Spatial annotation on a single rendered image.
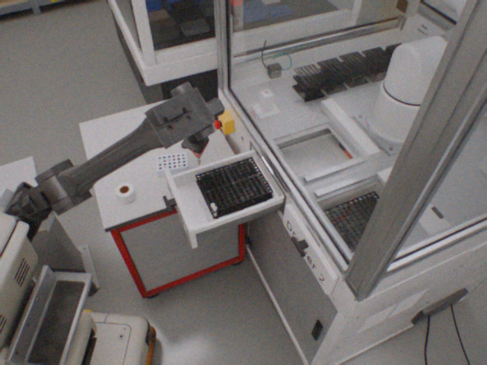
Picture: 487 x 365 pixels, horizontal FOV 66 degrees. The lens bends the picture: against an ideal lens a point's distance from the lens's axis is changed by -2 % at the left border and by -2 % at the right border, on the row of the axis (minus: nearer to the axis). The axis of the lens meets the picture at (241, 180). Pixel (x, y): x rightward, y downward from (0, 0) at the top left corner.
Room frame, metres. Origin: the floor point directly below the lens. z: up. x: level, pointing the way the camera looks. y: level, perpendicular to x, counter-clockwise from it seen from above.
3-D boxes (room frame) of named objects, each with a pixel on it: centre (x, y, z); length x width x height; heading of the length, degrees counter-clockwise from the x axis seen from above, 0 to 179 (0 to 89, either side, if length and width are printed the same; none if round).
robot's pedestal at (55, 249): (0.93, 0.95, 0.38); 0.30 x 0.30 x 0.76; 27
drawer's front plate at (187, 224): (0.77, 0.21, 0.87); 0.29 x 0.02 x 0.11; 24
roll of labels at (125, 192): (0.90, 0.44, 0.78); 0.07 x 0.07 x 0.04
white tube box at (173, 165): (1.05, 0.28, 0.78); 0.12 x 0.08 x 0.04; 100
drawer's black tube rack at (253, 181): (0.85, 0.03, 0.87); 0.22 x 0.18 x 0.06; 114
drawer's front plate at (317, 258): (0.61, -0.21, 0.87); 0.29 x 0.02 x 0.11; 24
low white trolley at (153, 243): (1.16, 0.36, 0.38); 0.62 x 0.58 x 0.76; 24
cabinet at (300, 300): (1.05, -0.54, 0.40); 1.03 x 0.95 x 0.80; 24
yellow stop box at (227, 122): (1.20, 0.06, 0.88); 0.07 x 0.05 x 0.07; 24
